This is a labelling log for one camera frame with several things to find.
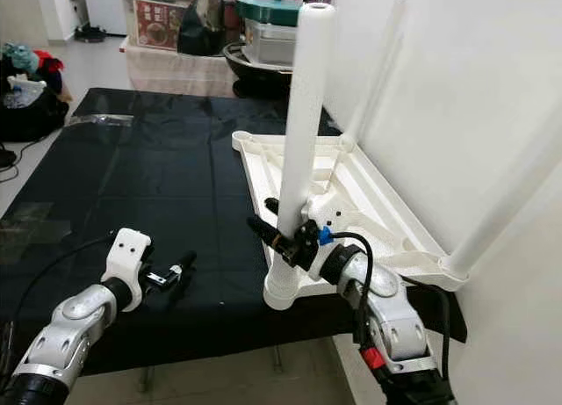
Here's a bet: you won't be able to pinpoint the white plastic table top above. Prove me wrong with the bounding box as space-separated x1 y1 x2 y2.
233 130 468 293

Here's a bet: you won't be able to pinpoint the black tablecloth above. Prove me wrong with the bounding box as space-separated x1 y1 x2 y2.
0 89 468 375

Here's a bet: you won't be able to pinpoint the black wok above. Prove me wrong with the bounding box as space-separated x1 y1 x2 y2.
222 43 295 98

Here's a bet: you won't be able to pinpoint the clear plastic storage box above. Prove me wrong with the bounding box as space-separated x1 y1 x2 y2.
241 18 299 68

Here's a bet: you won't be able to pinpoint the beige cloth covered bench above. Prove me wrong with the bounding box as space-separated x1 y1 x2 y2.
123 45 234 97

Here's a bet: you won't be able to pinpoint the black bag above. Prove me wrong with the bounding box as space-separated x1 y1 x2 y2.
176 0 229 56

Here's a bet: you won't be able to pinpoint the green pot with lid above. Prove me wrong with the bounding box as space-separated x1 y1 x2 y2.
235 0 304 26

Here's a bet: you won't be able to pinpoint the black folding chair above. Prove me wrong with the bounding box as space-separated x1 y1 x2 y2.
0 76 69 144

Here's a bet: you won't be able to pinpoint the red printed carton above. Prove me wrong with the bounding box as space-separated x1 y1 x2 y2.
132 0 185 47

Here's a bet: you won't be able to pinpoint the white plastic bag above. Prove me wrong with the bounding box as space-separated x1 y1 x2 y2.
9 76 47 107

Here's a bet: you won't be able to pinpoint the red stuffed toy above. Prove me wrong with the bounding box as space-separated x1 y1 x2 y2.
35 51 64 73

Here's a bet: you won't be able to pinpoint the dark green slippers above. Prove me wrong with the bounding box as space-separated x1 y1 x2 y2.
75 25 106 44

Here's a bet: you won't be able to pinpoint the green stuffed toy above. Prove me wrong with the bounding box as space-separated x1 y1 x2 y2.
3 42 40 76

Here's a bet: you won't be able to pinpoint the white fridge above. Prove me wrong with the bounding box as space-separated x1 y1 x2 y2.
88 0 128 34

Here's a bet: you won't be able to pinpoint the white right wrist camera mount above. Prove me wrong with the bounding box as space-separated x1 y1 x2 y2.
303 194 343 270

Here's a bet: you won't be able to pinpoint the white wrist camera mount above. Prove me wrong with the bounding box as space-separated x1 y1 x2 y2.
303 194 343 270
101 228 152 311

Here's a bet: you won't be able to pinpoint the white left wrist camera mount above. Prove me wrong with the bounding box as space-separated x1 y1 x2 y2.
101 228 152 311

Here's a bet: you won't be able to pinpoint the black charger cable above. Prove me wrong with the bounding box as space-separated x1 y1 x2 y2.
0 141 24 174

